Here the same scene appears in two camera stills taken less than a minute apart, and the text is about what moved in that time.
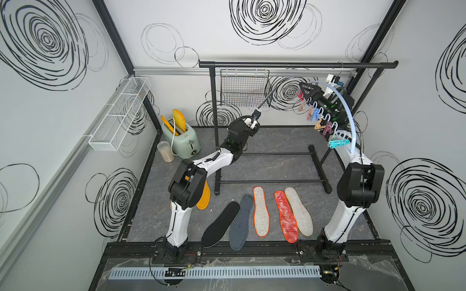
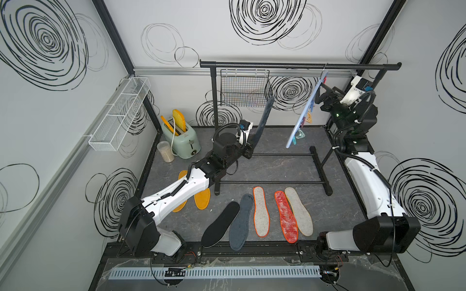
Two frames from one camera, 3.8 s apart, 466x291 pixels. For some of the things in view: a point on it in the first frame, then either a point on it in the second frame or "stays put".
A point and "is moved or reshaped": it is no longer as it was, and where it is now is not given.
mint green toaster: (186, 145) stays put
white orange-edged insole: (261, 215) stays put
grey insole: (266, 99) to (256, 133)
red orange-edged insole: (289, 221) stays put
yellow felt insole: (204, 200) stays put
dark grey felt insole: (238, 234) stays put
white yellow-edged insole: (301, 211) stays put
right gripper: (315, 93) to (331, 96)
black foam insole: (215, 233) stays put
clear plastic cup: (165, 149) stays put
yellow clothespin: (318, 126) to (309, 117)
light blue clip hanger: (328, 118) is moved or reshaped
